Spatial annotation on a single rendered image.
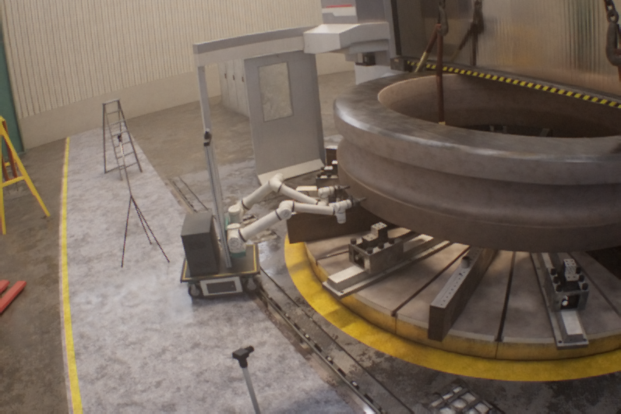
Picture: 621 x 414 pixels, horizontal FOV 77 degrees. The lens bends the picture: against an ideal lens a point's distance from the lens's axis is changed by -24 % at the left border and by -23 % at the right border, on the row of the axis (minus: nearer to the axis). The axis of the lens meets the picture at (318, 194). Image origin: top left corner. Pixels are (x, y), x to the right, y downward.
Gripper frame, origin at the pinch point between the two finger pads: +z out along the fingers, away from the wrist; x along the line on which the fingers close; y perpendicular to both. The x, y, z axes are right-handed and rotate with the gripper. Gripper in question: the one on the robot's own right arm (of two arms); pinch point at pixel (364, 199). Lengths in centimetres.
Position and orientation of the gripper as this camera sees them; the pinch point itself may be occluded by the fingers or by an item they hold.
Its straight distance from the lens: 519.0
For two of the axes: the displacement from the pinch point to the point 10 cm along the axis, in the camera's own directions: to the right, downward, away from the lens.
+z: 8.9, -2.5, 3.8
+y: 1.0, 9.2, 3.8
